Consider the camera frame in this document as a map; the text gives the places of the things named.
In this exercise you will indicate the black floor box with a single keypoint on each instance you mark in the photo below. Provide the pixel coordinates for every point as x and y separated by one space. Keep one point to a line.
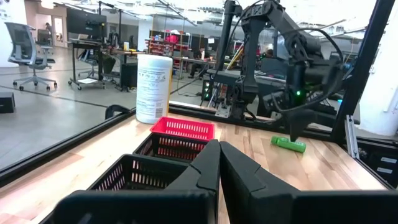
7 102

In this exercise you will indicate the green plastic bottle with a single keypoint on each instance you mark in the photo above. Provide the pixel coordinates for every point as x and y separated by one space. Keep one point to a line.
286 143

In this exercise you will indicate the white wipes canister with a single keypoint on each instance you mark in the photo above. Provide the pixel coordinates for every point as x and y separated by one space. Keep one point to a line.
154 90

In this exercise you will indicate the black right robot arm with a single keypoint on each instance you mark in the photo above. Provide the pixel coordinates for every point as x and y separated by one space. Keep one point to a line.
281 18

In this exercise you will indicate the aluminium frame bracket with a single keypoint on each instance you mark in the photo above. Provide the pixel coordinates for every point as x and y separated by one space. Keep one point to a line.
351 140

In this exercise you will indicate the black slotted plastic basket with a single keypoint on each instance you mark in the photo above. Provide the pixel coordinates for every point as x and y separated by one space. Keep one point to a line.
133 174
168 146

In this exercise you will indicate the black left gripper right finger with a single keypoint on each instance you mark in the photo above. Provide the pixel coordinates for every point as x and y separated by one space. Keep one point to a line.
248 202

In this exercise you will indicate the black box with white labels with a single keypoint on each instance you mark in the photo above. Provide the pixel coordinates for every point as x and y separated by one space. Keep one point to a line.
373 168

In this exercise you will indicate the grey office chair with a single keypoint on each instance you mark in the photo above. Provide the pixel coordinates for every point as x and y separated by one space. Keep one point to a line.
21 43

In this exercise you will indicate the black rig frame post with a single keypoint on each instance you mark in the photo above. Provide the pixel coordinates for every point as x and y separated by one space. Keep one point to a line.
362 68

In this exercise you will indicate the red slotted plastic basket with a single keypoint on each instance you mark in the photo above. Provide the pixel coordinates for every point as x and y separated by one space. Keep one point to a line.
183 127

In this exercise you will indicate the person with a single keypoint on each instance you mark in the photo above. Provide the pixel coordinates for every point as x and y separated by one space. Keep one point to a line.
199 67

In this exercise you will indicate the black table clamp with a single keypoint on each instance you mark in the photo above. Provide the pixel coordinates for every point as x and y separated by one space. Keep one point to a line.
115 109

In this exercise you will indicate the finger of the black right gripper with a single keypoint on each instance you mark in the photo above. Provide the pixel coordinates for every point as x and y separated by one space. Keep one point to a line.
307 118
294 124

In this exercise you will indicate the black rolling cart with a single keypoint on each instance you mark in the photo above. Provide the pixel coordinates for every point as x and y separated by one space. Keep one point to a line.
85 45

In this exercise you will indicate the black table edge rail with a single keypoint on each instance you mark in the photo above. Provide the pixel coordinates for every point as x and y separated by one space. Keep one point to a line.
46 152
192 109

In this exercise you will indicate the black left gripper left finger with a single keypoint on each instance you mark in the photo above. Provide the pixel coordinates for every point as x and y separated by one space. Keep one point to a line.
186 205

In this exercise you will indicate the black monitor on cart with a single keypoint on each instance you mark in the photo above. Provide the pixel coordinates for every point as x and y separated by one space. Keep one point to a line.
84 23

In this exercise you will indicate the red parts shelving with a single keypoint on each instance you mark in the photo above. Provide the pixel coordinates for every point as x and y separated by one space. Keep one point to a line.
164 46

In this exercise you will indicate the black computer tower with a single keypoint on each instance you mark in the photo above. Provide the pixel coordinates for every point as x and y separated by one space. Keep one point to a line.
129 76

